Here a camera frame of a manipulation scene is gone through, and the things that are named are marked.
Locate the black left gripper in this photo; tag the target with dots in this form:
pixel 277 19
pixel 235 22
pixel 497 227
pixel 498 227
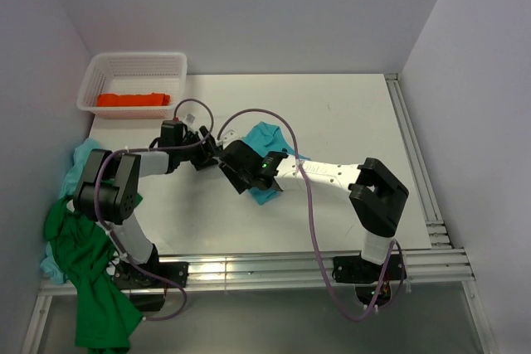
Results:
pixel 207 152

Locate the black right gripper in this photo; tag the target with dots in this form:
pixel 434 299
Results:
pixel 240 184

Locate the teal t-shirt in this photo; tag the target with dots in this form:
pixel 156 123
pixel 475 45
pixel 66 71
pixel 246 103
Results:
pixel 264 138

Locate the white perforated plastic basket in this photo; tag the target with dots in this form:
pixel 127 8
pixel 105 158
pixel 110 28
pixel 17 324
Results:
pixel 133 73

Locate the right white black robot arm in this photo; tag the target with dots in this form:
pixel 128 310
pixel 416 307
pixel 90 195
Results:
pixel 377 196

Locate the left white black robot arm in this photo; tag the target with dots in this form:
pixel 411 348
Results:
pixel 108 187

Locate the orange rolled t-shirt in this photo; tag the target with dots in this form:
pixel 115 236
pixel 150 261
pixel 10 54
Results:
pixel 149 100

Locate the light aqua t-shirt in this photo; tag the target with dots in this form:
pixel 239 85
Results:
pixel 80 156

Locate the green t-shirt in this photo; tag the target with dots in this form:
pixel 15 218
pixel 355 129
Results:
pixel 105 318

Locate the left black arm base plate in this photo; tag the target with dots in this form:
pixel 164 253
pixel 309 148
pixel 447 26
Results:
pixel 149 293

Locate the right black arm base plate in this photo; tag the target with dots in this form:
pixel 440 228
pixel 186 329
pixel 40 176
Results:
pixel 352 269

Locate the aluminium extrusion frame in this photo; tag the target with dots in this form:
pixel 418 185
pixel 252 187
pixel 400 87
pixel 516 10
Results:
pixel 232 244

